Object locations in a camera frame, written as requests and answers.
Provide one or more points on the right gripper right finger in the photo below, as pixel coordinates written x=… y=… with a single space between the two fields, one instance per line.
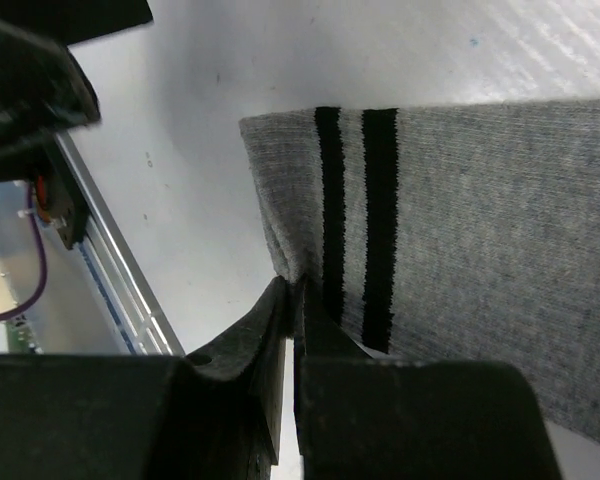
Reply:
x=363 y=418

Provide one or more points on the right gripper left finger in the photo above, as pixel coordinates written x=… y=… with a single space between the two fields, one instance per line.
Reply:
x=212 y=414

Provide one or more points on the grey sock black stripes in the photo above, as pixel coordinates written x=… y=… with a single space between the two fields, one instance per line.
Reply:
x=447 y=232

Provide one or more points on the aluminium frame rail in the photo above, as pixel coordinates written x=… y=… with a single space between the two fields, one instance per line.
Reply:
x=96 y=299

